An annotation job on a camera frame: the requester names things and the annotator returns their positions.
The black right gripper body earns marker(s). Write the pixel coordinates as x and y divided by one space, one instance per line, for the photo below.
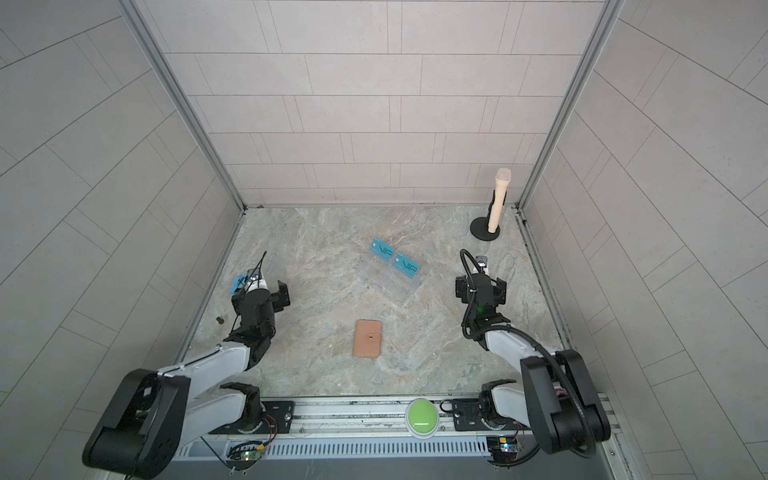
461 287

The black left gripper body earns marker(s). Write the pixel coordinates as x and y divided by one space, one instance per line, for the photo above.
277 305

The tan leather card holder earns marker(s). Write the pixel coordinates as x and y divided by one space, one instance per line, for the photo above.
367 339

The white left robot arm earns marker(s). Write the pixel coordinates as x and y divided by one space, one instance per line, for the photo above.
153 413

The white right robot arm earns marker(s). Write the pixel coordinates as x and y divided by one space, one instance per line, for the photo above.
556 398

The teal VIP card rear right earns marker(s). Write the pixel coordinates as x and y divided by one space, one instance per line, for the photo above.
406 266

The teal vip card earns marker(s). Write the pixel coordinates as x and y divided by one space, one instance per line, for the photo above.
406 266
382 250

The clear acrylic card stand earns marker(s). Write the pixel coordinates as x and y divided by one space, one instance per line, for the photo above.
385 277

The teal VIP card rear left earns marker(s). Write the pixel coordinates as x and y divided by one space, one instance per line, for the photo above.
382 250

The blue toy car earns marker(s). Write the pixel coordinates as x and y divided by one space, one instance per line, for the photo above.
238 284

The beige microphone on black stand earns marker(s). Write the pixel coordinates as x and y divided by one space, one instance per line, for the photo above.
487 228

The green push button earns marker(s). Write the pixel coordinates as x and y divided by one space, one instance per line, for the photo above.
422 418

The left circuit board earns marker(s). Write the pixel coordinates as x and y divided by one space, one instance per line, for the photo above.
243 456

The circuit board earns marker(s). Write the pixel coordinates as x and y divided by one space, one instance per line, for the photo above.
243 456
503 450

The right circuit board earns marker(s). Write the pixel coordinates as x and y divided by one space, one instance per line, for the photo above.
503 450

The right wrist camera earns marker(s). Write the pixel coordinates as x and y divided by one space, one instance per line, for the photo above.
482 264

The aluminium rail base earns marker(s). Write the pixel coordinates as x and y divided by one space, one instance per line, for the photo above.
367 427

